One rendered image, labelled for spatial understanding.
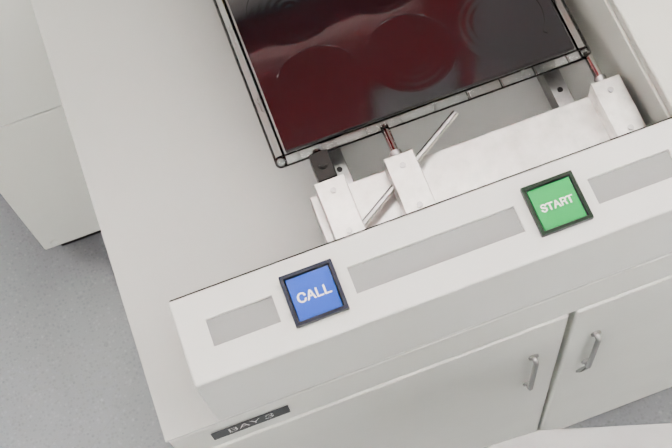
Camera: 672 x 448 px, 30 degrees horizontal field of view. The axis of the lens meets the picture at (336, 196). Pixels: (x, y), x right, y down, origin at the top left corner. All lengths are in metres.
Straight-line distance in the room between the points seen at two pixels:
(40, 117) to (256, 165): 0.54
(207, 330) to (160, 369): 0.16
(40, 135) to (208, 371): 0.81
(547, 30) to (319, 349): 0.46
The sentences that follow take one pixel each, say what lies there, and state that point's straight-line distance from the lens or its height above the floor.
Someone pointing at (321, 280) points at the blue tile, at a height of 0.96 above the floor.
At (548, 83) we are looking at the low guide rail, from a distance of 1.47.
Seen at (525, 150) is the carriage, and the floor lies 0.88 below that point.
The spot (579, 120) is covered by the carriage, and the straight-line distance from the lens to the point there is 1.42.
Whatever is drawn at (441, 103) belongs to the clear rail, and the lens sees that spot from 1.39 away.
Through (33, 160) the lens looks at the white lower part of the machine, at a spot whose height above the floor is 0.40.
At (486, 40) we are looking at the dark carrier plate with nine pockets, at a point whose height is 0.90.
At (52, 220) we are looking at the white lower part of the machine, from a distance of 2.22.
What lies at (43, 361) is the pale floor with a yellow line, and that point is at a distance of 2.33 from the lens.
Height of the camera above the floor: 2.13
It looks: 66 degrees down
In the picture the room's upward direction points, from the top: 11 degrees counter-clockwise
